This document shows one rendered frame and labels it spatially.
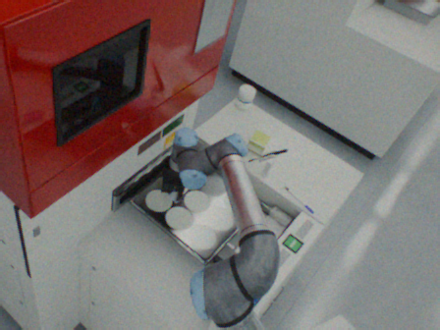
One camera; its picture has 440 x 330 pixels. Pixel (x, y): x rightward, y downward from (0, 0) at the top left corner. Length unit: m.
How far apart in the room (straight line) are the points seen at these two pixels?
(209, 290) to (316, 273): 1.73
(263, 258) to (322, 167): 0.87
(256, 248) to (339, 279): 1.77
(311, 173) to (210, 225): 0.47
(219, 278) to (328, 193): 0.83
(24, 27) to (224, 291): 0.72
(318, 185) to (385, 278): 1.27
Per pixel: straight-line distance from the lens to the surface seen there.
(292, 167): 1.88
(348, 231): 3.09
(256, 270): 1.12
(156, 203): 1.70
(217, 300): 1.15
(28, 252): 1.49
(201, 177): 1.36
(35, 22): 0.88
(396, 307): 2.96
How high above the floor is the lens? 2.28
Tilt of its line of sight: 48 degrees down
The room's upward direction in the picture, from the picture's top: 11 degrees clockwise
